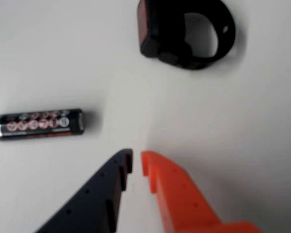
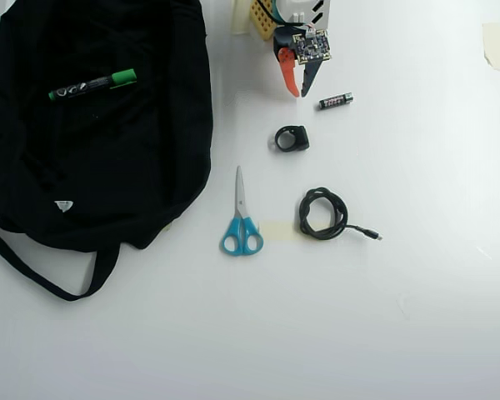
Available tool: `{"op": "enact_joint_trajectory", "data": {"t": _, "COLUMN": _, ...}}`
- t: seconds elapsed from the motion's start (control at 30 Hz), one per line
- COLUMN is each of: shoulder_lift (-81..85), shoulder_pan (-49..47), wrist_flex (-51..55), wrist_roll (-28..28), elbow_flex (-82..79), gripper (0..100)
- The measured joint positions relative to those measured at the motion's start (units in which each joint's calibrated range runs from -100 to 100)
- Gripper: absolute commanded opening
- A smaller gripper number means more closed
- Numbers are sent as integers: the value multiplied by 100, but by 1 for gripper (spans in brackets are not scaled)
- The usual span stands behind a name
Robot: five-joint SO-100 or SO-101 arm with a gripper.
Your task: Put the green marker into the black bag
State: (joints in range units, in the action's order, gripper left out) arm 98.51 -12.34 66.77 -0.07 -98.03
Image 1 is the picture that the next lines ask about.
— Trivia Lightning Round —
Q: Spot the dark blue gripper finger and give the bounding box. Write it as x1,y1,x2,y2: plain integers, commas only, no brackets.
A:
35,149,133,233

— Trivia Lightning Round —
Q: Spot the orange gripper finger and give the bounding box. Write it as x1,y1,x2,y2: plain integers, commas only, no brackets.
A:
141,150,262,233

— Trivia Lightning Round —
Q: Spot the black battery with red print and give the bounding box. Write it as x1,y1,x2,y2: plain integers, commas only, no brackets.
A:
0,108,84,143

